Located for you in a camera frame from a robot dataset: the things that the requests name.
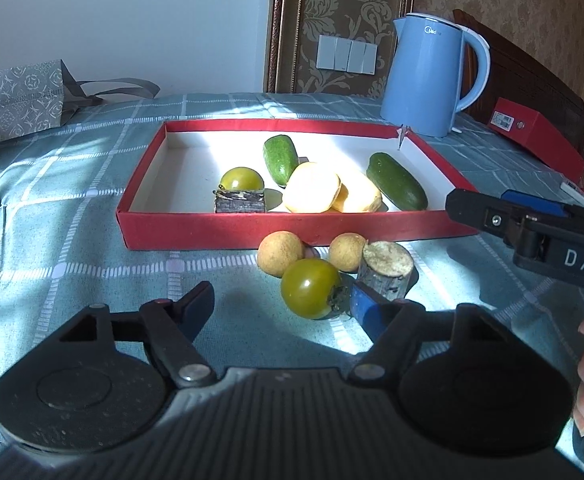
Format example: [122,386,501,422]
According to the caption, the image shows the red flat box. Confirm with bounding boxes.
[486,97,584,184]

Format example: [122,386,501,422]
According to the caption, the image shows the wood log piece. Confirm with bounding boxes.
[356,240,415,304]
[214,188,267,215]

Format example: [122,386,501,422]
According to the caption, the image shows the ornate wooden wall frame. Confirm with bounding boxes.
[263,0,418,96]

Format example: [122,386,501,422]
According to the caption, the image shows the white wall switch panel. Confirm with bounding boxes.
[316,35,379,74]

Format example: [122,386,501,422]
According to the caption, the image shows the green tomato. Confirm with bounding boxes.
[219,167,265,194]
[280,258,345,321]

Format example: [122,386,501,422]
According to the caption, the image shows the large yellow peeled fruit piece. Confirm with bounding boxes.
[283,162,343,214]

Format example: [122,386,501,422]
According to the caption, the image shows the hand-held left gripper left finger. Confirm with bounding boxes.
[59,281,217,389]

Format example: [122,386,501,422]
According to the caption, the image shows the dark green cucumber piece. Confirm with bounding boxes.
[366,152,429,212]

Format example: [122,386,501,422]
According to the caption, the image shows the small yellow peeled fruit piece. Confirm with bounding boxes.
[332,170,384,214]

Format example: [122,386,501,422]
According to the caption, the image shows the blue electric kettle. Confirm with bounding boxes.
[380,12,490,139]

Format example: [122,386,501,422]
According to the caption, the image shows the cucumber piece with cut face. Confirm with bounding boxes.
[263,134,301,186]

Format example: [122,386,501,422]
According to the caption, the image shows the white remote control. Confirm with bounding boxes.
[560,180,584,212]

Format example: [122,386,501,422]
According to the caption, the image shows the brown longan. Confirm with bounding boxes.
[329,232,368,275]
[257,230,307,279]

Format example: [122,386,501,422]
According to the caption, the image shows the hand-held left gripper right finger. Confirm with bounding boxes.
[349,282,516,386]

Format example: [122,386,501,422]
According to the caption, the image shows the grey patterned gift bag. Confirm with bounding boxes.
[0,59,161,146]

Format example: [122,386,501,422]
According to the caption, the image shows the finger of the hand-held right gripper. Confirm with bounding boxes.
[445,189,533,247]
[500,189,580,219]

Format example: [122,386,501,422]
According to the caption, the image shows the red cardboard box lid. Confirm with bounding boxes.
[116,118,480,251]

